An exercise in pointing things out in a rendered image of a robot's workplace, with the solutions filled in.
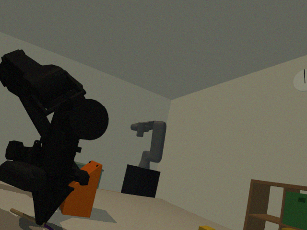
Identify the thin wooden stick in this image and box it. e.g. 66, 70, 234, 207
10, 208, 54, 230

